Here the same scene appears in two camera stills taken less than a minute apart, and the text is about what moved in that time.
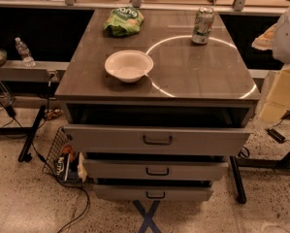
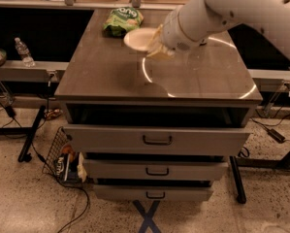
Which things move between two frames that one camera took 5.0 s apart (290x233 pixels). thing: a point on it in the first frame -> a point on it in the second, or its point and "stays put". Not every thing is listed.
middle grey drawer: [109, 170] stays put
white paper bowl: [129, 65] -> [140, 38]
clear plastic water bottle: [24, 52] stays put
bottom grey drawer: [153, 192] stays put
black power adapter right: [275, 135] stays put
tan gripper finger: [265, 42] -> [162, 53]
